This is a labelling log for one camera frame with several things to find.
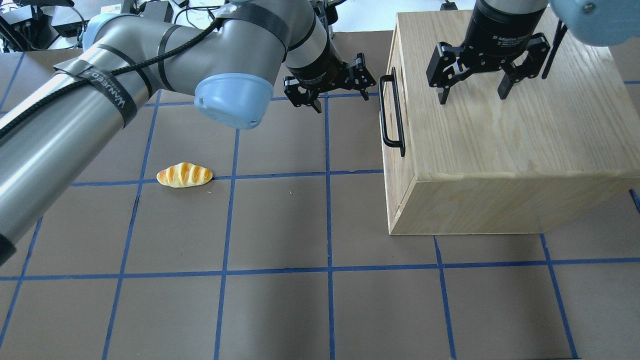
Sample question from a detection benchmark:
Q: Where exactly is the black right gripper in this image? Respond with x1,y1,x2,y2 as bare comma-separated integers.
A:
426,0,551,105

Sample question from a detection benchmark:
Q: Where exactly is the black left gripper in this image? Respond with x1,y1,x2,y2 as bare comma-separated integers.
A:
283,43,377,114

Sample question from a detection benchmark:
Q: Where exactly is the black metal drawer handle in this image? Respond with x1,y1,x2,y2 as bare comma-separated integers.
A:
379,67,406,158

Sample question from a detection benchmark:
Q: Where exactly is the wooden drawer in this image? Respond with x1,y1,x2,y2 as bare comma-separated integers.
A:
381,26,419,236

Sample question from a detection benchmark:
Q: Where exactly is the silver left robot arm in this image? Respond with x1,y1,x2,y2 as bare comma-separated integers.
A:
0,0,377,264

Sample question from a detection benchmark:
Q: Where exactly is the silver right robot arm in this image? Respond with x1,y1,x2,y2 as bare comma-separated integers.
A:
426,0,640,105

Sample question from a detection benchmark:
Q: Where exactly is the light wooden drawer cabinet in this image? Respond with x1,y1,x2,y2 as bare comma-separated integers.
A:
395,10,640,235

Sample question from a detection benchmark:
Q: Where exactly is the toy bread roll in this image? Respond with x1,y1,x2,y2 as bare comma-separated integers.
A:
156,162,214,188

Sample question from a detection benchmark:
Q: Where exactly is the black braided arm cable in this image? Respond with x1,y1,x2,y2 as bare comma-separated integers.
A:
0,17,221,141

